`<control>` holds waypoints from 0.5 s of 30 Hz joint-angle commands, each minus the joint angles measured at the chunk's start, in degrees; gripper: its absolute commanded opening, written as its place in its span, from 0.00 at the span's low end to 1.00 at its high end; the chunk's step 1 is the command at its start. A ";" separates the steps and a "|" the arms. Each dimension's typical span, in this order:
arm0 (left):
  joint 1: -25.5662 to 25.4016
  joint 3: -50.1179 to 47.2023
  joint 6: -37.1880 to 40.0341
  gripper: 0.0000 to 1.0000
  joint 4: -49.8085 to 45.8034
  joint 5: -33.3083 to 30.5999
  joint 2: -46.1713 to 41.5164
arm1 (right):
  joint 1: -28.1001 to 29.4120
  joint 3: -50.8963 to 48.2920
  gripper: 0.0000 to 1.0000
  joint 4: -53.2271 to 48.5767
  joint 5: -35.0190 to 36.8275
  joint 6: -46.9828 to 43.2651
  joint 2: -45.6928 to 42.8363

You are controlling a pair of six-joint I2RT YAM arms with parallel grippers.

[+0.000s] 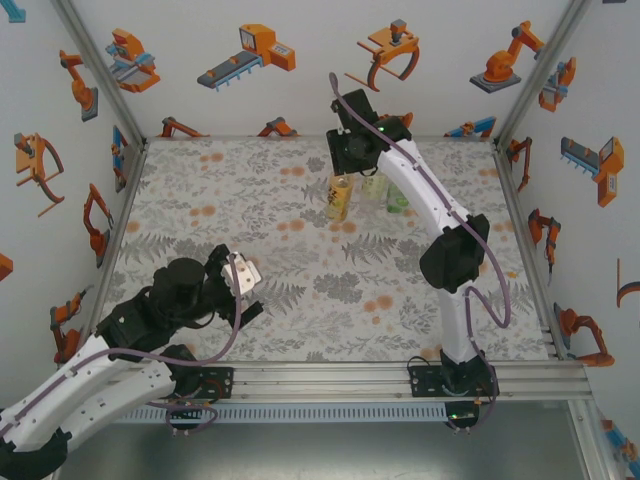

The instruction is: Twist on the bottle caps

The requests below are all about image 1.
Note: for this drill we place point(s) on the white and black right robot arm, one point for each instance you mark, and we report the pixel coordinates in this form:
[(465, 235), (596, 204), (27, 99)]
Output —
[(412, 192)]

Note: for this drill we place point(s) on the aluminium frame post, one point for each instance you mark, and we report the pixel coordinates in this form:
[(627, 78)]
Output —
[(98, 65), (590, 450), (546, 65)]

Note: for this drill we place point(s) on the grey metal base sheet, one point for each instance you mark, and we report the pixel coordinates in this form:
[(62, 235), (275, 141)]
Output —
[(320, 450)]

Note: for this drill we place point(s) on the aluminium side rail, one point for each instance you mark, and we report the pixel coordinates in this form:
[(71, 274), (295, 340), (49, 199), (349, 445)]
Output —
[(522, 225), (120, 225)]

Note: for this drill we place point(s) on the aluminium front frame rail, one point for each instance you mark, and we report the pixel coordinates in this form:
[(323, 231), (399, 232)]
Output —
[(320, 382)]

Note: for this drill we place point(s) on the yellow green bottle cap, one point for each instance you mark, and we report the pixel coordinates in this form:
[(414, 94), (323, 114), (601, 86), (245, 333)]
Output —
[(342, 180)]

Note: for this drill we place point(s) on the bottle with orange yellow label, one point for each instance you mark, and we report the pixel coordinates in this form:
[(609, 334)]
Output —
[(340, 202)]

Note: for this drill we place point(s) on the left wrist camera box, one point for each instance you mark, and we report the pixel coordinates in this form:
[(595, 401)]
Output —
[(245, 275)]

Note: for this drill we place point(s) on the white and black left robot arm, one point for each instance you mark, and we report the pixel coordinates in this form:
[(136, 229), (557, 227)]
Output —
[(60, 400)]

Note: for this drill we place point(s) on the clear bottle bright green label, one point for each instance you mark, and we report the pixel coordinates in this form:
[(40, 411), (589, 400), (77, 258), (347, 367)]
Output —
[(398, 202)]

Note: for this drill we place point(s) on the floral printed table cover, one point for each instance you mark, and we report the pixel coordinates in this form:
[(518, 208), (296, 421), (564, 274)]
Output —
[(225, 175)]

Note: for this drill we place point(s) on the aluminium back rail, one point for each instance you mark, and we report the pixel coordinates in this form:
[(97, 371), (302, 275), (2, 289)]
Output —
[(250, 137)]

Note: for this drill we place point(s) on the clear bottle pale green label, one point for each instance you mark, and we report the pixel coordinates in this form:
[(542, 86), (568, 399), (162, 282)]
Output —
[(372, 192)]

